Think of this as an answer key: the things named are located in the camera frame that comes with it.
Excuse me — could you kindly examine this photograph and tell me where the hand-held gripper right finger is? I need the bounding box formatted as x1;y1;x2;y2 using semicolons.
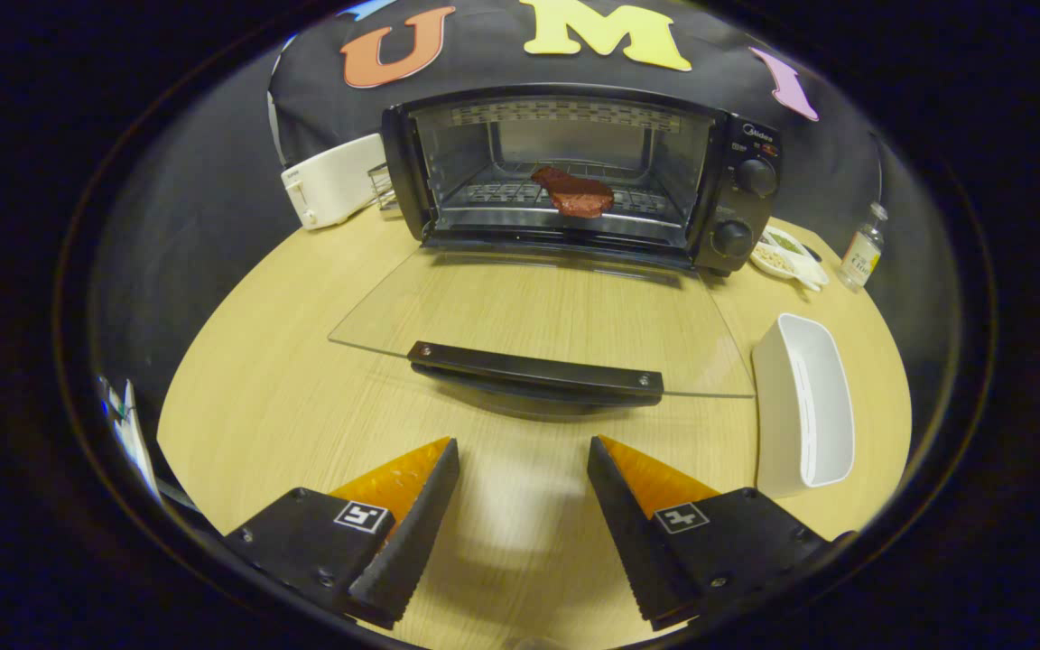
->
586;434;855;631

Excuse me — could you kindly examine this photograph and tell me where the black toaster oven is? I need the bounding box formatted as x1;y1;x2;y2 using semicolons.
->
329;83;783;409

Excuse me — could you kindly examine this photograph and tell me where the small clear glass bottle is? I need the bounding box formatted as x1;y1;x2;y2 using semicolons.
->
840;201;889;292

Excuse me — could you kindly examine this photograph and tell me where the metal wire rack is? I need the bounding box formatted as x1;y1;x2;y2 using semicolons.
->
367;162;399;213

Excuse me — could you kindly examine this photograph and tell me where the white bread toaster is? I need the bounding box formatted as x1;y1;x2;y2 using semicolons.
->
281;133;387;230

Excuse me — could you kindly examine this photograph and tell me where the white rectangular dish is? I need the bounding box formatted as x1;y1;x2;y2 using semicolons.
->
751;312;857;499

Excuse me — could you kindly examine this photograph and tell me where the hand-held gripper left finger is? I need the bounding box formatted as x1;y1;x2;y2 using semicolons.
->
224;437;461;630

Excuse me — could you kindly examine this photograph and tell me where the brown steak piece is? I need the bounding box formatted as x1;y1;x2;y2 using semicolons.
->
531;165;616;219

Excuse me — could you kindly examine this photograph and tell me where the white divided seasoning plate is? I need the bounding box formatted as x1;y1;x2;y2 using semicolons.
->
748;226;831;292

